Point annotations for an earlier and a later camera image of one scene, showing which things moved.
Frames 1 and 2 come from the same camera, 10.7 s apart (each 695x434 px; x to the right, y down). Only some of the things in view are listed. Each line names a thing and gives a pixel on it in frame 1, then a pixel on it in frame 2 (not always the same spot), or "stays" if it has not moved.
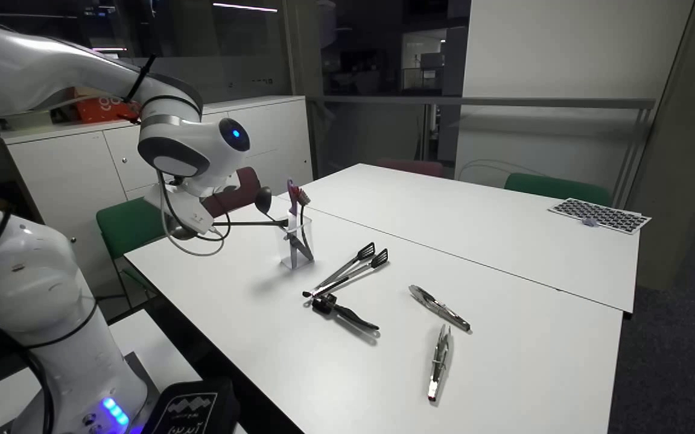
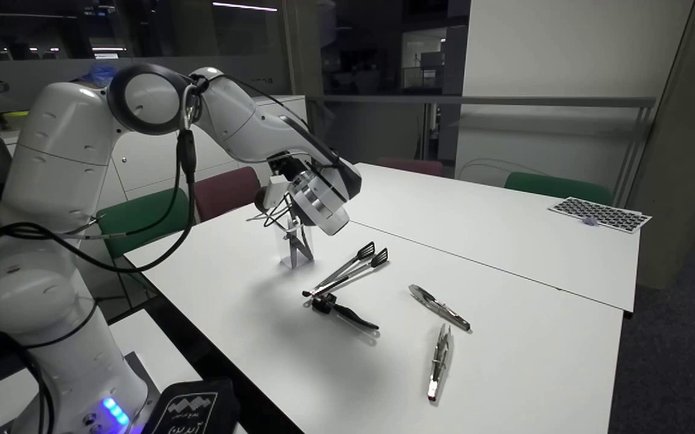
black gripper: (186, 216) → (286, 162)
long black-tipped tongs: (364, 262) stays
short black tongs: (329, 304) stays
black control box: (196, 408) stays
